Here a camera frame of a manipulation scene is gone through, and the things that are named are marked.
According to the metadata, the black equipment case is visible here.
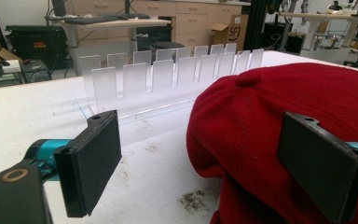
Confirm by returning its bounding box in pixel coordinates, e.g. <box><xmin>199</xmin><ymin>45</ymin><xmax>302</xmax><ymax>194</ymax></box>
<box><xmin>5</xmin><ymin>24</ymin><xmax>70</xmax><ymax>70</ymax></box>

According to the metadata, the black metal stand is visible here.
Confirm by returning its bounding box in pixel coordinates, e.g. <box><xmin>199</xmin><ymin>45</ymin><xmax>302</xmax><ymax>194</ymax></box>
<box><xmin>250</xmin><ymin>0</ymin><xmax>272</xmax><ymax>52</ymax></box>

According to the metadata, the clear acrylic slotted rack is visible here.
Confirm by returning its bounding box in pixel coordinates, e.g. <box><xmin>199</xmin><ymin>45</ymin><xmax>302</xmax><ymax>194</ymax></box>
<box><xmin>71</xmin><ymin>42</ymin><xmax>265</xmax><ymax>147</ymax></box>

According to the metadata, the printed brown cardboard box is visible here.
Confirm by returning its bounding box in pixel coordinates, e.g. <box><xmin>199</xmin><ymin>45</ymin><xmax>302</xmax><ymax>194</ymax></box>
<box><xmin>210</xmin><ymin>14</ymin><xmax>250</xmax><ymax>52</ymax></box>

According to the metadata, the light wooden desk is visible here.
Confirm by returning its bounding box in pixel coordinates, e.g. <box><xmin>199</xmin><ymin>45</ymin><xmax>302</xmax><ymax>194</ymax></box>
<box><xmin>62</xmin><ymin>18</ymin><xmax>172</xmax><ymax>76</ymax></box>

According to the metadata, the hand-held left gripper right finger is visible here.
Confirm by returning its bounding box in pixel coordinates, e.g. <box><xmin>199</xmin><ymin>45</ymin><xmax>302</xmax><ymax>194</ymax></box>
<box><xmin>276</xmin><ymin>111</ymin><xmax>358</xmax><ymax>224</ymax></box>

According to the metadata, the black keyboard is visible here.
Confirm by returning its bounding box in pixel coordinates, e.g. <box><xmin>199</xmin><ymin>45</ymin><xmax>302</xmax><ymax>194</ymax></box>
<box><xmin>62</xmin><ymin>16</ymin><xmax>121</xmax><ymax>26</ymax></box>

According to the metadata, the round black stool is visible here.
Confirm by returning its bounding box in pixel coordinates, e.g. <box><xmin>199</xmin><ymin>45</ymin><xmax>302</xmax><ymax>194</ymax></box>
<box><xmin>149</xmin><ymin>41</ymin><xmax>186</xmax><ymax>62</ymax></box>

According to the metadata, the white workbench with clutter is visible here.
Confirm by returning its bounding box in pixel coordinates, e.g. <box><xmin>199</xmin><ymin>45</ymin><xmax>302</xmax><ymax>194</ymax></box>
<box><xmin>275</xmin><ymin>7</ymin><xmax>358</xmax><ymax>71</ymax></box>

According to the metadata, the red baseball cap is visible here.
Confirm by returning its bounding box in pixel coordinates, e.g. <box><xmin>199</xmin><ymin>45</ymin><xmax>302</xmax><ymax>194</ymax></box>
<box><xmin>186</xmin><ymin>62</ymin><xmax>358</xmax><ymax>224</ymax></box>

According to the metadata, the wooden drawer cabinet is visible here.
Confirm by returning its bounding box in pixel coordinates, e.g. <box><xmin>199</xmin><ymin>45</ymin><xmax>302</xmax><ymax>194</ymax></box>
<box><xmin>64</xmin><ymin>0</ymin><xmax>252</xmax><ymax>50</ymax></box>

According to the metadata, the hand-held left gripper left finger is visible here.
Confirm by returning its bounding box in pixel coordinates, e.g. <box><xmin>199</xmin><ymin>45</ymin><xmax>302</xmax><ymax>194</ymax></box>
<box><xmin>23</xmin><ymin>109</ymin><xmax>123</xmax><ymax>218</ymax></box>

